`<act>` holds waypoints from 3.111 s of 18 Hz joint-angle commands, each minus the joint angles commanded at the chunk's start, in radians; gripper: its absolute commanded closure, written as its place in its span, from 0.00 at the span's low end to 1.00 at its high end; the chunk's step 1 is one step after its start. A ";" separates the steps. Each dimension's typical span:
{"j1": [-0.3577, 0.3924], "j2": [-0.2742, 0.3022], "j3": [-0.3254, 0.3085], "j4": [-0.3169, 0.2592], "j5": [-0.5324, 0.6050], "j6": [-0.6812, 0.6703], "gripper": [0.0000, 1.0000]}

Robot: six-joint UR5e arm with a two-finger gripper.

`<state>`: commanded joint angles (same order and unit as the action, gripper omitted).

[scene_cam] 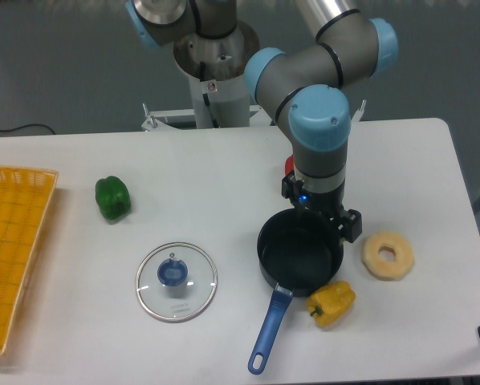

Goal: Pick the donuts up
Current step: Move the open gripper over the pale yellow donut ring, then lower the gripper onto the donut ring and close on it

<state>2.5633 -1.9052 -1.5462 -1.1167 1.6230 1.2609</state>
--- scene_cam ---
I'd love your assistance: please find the red object behind arm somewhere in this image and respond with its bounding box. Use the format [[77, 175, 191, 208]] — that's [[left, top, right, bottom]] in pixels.
[[284, 156, 294, 175]]

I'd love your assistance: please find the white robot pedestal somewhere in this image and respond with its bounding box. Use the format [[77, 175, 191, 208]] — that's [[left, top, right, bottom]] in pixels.
[[173, 21, 260, 128]]

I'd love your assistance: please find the black pot blue handle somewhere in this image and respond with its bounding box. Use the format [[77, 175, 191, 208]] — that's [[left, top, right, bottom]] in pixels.
[[247, 209, 344, 375]]

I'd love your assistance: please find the yellow bell pepper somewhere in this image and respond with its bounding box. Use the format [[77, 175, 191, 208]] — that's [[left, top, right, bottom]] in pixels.
[[306, 281, 356, 327]]

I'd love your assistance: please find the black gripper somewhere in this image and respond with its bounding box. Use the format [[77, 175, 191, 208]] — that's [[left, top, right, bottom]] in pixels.
[[282, 171, 363, 243]]

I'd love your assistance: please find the pale glazed donut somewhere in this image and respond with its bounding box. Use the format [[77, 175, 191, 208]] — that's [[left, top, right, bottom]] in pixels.
[[361, 231, 415, 280]]

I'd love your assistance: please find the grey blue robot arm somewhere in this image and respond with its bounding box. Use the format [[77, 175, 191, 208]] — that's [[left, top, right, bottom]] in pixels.
[[125, 1, 398, 242]]

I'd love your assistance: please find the black cable on floor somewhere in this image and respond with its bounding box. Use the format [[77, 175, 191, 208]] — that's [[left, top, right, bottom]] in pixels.
[[0, 124, 57, 136]]

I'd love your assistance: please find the yellow wicker basket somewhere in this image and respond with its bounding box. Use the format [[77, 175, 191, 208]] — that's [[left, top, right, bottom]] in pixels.
[[0, 165, 59, 355]]

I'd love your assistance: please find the glass lid blue knob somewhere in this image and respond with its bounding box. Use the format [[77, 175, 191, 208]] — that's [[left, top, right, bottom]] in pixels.
[[136, 242, 218, 323]]

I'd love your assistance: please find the green bell pepper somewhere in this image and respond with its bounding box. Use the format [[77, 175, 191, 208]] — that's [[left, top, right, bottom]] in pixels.
[[95, 176, 132, 221]]

